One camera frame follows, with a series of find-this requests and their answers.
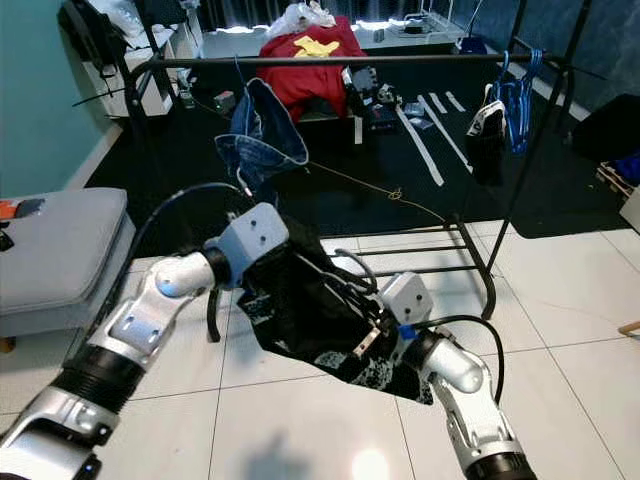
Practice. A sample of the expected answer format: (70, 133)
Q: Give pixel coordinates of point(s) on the blue crumpled cloth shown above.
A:
(628, 165)

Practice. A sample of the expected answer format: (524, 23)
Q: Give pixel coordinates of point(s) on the orange and black tool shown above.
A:
(20, 208)

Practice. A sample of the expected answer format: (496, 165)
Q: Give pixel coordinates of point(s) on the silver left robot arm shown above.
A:
(150, 320)

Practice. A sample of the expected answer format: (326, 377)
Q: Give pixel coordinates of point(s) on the black printed t-shirt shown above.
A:
(310, 330)

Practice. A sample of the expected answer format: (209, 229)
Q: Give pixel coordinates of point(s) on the red cloth with yellow star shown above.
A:
(310, 80)

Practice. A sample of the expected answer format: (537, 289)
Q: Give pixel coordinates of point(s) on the small grey box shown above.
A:
(226, 100)

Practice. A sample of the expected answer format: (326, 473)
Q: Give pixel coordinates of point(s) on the white shelf unit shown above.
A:
(150, 90)

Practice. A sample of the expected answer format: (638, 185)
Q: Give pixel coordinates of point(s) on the wooden pallet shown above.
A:
(610, 180)

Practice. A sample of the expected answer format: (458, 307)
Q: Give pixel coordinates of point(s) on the black metal clothes rack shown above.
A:
(360, 60)

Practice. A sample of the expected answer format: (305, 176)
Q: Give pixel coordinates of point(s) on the white drawer unit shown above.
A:
(632, 208)

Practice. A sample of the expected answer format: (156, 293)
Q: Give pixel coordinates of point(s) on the black shirt with white label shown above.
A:
(485, 150)

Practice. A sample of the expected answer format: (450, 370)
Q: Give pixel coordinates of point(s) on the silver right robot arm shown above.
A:
(455, 370)

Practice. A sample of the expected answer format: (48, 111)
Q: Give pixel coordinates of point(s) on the white plastic bag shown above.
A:
(300, 18)

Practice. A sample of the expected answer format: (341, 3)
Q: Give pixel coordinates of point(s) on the black mechanical device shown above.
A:
(365, 85)

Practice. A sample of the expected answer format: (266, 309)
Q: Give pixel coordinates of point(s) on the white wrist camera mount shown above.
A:
(255, 240)
(408, 295)

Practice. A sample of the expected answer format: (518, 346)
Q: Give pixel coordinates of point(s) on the black duffel bag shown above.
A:
(610, 120)

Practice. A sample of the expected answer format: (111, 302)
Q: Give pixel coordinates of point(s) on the black flat box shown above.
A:
(385, 118)

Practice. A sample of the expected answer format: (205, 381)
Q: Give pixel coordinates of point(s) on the blue floor mop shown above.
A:
(475, 44)

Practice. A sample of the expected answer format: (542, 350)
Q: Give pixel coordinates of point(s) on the blue denim shorts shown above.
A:
(260, 135)

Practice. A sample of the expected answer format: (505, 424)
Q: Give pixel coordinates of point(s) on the small black remote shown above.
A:
(6, 240)

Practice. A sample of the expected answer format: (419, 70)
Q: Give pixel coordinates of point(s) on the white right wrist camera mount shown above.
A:
(408, 295)

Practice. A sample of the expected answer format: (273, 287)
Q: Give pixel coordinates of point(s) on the blue plastic hanger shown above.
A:
(505, 80)
(240, 68)
(520, 105)
(535, 85)

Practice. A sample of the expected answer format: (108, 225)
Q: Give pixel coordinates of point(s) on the black floor mat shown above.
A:
(360, 215)

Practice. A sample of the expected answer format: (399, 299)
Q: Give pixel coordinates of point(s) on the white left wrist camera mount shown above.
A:
(255, 240)

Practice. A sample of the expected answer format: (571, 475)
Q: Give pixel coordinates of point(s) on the black backpack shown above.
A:
(90, 30)

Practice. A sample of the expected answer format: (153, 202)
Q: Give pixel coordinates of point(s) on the grey cushioned bench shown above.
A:
(60, 255)

